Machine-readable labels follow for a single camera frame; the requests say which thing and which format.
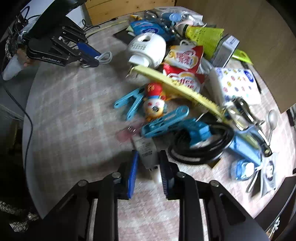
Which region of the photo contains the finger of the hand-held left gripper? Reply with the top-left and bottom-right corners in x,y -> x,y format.
59,25 -> 102,59
66,50 -> 100,67

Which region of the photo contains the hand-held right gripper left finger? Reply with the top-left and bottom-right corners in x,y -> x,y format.
43,149 -> 139,241

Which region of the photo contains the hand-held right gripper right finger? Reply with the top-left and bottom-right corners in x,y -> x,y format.
158,150 -> 270,241

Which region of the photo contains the white cable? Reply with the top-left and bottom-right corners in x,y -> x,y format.
81,51 -> 113,68

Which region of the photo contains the small white bottle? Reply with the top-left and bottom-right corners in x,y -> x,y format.
132,136 -> 167,184

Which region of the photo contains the grey packet round logo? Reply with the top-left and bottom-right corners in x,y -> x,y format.
261,153 -> 281,198

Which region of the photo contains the black storage box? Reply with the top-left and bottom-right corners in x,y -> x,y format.
253,170 -> 296,237

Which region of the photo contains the person's left hand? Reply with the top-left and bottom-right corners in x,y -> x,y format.
18,52 -> 37,67

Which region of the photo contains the pink plastic piece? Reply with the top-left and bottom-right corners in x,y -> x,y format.
116,127 -> 139,144

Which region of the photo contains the blue plug adapter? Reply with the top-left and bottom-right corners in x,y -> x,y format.
185,119 -> 212,147

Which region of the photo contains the white plug-in device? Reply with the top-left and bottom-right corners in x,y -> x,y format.
126,32 -> 167,70

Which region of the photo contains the blue tissue packet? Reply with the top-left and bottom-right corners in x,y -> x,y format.
129,20 -> 166,36

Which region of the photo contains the red yellow toy figurine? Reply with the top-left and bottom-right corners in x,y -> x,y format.
142,82 -> 170,121

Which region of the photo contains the blue white round case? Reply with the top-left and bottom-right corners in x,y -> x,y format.
230,160 -> 262,181

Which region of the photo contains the blue power bank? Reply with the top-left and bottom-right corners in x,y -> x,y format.
225,130 -> 273,165

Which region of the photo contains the yellow ruler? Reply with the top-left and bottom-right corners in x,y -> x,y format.
133,65 -> 226,121

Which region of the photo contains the small metal utensil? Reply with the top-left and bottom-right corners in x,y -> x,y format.
246,167 -> 262,193

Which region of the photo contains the chrome metal tool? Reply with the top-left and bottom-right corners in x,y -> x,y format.
225,97 -> 265,131

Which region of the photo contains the white dotted tissue pack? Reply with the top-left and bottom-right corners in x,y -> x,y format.
214,67 -> 262,105

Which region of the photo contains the metal tin box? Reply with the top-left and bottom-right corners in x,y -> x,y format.
210,35 -> 240,68

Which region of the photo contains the plain lime green packet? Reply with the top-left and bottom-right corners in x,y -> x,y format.
231,49 -> 254,66

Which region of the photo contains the black coiled cable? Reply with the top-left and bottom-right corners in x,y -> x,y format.
168,124 -> 234,165

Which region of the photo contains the thin black cable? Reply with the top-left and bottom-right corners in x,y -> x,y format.
4,79 -> 33,164

